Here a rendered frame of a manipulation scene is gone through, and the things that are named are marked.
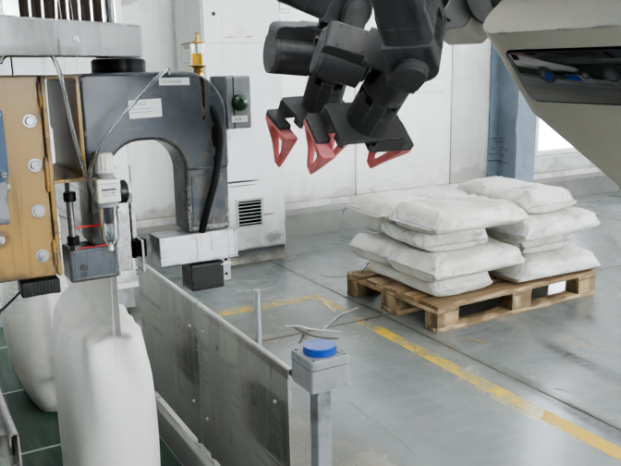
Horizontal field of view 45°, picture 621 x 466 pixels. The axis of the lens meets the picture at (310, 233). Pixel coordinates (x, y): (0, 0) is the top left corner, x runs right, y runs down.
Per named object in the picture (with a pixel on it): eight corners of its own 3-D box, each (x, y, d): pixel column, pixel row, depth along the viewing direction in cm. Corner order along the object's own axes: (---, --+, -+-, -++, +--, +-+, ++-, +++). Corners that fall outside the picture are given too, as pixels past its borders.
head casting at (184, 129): (232, 228, 134) (225, 56, 127) (92, 246, 122) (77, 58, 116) (175, 203, 160) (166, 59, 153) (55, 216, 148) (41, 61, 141)
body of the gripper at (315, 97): (277, 107, 112) (288, 63, 108) (334, 104, 118) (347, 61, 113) (298, 132, 109) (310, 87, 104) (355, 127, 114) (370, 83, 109)
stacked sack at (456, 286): (496, 288, 407) (497, 267, 404) (432, 302, 386) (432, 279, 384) (420, 263, 464) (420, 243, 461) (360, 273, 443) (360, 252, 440)
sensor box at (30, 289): (61, 292, 122) (60, 277, 121) (22, 299, 119) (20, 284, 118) (56, 287, 125) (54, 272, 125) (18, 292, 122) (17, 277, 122)
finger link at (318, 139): (286, 152, 104) (309, 105, 97) (331, 148, 107) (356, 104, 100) (303, 191, 101) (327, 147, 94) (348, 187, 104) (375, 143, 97)
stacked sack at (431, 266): (528, 268, 408) (529, 241, 405) (434, 288, 374) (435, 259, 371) (473, 252, 443) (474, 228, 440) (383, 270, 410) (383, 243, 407)
